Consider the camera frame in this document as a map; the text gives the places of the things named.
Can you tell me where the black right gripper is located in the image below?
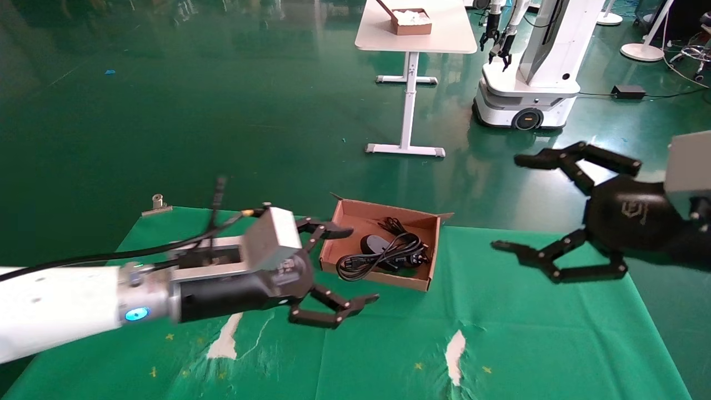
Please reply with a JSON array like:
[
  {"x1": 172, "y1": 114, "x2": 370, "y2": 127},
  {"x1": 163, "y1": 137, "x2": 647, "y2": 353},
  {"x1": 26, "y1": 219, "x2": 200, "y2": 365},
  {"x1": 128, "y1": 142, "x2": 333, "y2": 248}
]
[{"x1": 491, "y1": 141, "x2": 693, "y2": 284}]

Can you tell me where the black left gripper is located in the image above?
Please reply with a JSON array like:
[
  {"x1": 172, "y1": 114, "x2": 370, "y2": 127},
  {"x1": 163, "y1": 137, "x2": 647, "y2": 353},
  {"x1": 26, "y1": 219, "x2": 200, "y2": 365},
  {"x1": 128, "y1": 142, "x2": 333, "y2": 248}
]
[{"x1": 179, "y1": 217, "x2": 380, "y2": 330}]

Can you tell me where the thick black power cable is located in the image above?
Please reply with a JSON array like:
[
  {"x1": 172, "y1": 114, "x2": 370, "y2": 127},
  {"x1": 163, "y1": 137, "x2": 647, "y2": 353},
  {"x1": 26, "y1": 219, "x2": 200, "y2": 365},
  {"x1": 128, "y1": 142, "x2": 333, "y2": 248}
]
[{"x1": 336, "y1": 232, "x2": 433, "y2": 282}]

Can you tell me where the open brown cardboard box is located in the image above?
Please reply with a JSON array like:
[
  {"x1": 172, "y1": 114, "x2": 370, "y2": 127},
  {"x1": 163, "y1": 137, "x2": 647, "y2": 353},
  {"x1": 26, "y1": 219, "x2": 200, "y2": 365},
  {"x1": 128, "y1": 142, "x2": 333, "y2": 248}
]
[{"x1": 319, "y1": 193, "x2": 455, "y2": 293}]

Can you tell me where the small brown cardboard box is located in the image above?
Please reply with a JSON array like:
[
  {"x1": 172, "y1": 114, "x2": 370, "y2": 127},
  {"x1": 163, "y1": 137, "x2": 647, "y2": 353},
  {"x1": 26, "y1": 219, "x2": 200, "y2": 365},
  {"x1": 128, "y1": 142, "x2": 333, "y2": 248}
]
[{"x1": 376, "y1": 0, "x2": 433, "y2": 37}]

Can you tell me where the black power adapter brick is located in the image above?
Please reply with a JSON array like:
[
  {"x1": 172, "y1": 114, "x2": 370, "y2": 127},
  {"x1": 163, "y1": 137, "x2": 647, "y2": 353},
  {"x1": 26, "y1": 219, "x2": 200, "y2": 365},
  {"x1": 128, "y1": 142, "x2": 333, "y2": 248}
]
[{"x1": 610, "y1": 84, "x2": 647, "y2": 101}]

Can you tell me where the white wheeled background robot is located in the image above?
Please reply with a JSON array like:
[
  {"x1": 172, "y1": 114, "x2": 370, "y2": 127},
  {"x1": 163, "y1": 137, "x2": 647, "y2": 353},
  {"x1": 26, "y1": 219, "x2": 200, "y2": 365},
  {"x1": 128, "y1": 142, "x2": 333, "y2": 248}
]
[{"x1": 472, "y1": 0, "x2": 607, "y2": 132}]

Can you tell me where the green table cloth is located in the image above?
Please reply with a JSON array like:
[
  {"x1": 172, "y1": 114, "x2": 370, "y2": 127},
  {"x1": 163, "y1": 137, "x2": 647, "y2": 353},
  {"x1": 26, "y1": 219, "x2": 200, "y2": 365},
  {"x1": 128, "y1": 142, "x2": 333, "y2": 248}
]
[{"x1": 0, "y1": 207, "x2": 693, "y2": 400}]

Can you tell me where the white round-base floor stand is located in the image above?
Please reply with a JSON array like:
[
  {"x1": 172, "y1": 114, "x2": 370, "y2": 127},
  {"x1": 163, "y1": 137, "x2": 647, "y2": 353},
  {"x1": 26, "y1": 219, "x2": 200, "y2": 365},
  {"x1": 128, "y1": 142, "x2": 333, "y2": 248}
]
[
  {"x1": 620, "y1": 0, "x2": 676, "y2": 63},
  {"x1": 597, "y1": 0, "x2": 624, "y2": 27}
]

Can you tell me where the chrome chair base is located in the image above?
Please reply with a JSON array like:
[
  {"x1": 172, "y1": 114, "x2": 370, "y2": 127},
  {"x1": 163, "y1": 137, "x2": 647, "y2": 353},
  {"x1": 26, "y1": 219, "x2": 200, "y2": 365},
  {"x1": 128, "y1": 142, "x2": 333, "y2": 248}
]
[{"x1": 669, "y1": 46, "x2": 711, "y2": 83}]

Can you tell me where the silver metal cloth clip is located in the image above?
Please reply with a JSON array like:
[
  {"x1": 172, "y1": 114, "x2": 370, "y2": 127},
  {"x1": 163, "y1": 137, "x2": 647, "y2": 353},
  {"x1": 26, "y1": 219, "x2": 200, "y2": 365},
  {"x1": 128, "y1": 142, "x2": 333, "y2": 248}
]
[{"x1": 141, "y1": 193, "x2": 173, "y2": 217}]

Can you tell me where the black background robot gripper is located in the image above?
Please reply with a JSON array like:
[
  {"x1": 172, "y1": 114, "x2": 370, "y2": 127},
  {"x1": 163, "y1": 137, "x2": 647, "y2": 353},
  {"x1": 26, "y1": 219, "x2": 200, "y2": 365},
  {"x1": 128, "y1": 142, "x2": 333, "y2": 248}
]
[
  {"x1": 480, "y1": 0, "x2": 502, "y2": 52},
  {"x1": 489, "y1": 0, "x2": 527, "y2": 72}
]

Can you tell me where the white packing paper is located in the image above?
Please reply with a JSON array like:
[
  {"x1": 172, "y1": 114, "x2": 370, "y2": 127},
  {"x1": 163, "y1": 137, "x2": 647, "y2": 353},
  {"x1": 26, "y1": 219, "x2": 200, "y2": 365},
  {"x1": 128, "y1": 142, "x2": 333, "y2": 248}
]
[{"x1": 391, "y1": 9, "x2": 432, "y2": 26}]

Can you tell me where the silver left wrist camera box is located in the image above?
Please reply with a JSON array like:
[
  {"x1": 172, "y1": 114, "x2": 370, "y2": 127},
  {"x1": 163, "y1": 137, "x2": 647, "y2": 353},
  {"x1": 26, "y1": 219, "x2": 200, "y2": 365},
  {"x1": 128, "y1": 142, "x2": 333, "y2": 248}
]
[{"x1": 169, "y1": 207, "x2": 304, "y2": 282}]

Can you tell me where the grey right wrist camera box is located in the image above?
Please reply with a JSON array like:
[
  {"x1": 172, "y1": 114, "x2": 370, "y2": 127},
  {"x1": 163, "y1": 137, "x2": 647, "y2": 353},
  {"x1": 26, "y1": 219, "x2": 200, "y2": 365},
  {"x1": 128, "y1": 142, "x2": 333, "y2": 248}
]
[{"x1": 664, "y1": 131, "x2": 711, "y2": 219}]

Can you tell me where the black floor power cord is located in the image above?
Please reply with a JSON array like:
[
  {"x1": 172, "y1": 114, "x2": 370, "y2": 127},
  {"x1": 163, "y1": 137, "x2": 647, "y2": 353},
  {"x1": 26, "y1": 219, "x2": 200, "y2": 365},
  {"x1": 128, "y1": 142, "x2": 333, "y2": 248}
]
[{"x1": 578, "y1": 88, "x2": 711, "y2": 104}]

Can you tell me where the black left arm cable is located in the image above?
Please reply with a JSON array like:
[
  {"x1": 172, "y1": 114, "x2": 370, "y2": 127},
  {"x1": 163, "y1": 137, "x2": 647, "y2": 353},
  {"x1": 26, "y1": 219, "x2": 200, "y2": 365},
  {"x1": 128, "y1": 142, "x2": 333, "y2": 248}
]
[{"x1": 0, "y1": 176, "x2": 274, "y2": 282}]

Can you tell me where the white pedestal table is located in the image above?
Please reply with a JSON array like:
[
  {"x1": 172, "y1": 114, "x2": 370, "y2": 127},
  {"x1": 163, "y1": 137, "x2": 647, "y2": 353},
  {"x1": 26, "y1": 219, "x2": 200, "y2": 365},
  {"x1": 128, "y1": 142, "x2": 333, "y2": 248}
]
[{"x1": 355, "y1": 0, "x2": 479, "y2": 159}]

